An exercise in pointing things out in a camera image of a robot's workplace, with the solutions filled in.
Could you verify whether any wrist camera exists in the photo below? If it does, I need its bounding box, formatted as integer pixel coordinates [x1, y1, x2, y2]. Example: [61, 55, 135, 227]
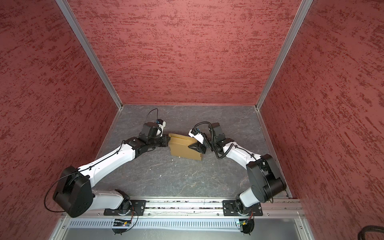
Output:
[188, 122, 227, 146]
[139, 119, 166, 142]

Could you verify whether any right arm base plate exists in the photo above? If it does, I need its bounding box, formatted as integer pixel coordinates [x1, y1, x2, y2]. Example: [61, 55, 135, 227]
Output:
[222, 200, 263, 217]

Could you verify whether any aluminium corner post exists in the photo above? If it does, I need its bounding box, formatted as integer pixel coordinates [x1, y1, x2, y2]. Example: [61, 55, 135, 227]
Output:
[56, 0, 124, 111]
[255, 0, 313, 111]

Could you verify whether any left small circuit board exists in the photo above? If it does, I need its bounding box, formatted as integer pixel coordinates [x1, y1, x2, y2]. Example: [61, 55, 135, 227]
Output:
[113, 219, 132, 228]

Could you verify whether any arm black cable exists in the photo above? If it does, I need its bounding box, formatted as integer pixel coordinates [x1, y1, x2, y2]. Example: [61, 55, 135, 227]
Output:
[43, 108, 159, 213]
[193, 121, 274, 205]

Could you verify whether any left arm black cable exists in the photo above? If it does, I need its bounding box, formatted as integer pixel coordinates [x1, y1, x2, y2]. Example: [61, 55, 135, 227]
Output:
[43, 108, 159, 213]

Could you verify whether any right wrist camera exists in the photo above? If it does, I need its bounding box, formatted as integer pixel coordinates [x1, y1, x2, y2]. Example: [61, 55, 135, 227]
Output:
[188, 122, 227, 146]

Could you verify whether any left aluminium corner post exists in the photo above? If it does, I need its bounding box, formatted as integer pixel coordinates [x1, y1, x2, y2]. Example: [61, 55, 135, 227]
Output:
[56, 0, 124, 111]

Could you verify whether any right aluminium corner post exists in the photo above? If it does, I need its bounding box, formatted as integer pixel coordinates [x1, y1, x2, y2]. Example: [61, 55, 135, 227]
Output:
[255, 0, 313, 111]

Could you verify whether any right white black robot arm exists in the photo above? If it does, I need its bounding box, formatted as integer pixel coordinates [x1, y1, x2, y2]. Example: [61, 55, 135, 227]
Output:
[188, 138, 287, 213]

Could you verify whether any black cable bundle corner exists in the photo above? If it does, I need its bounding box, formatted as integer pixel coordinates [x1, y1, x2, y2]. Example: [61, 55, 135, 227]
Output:
[357, 224, 384, 240]

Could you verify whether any brown cardboard box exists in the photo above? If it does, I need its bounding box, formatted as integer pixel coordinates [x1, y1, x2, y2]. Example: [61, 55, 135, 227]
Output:
[168, 134, 203, 161]

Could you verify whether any small circuit board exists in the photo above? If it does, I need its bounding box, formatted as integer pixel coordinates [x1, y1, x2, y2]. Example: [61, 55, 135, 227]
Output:
[113, 219, 132, 228]
[239, 220, 251, 228]

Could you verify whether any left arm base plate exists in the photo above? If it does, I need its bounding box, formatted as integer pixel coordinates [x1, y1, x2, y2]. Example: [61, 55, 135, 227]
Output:
[104, 200, 147, 217]

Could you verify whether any right small circuit board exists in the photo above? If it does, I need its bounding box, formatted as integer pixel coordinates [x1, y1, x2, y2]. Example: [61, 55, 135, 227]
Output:
[239, 220, 251, 228]

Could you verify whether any aluminium front rail frame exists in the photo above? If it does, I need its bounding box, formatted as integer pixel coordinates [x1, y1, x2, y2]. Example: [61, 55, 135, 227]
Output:
[50, 198, 314, 240]

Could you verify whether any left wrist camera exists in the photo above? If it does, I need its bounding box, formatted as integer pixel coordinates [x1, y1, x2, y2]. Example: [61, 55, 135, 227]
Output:
[139, 119, 166, 142]

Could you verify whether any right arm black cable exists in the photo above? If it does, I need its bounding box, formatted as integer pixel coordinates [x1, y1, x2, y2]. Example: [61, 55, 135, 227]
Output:
[193, 121, 274, 205]

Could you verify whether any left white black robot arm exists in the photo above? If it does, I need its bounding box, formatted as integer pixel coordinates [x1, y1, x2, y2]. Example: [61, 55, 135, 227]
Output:
[53, 135, 171, 218]

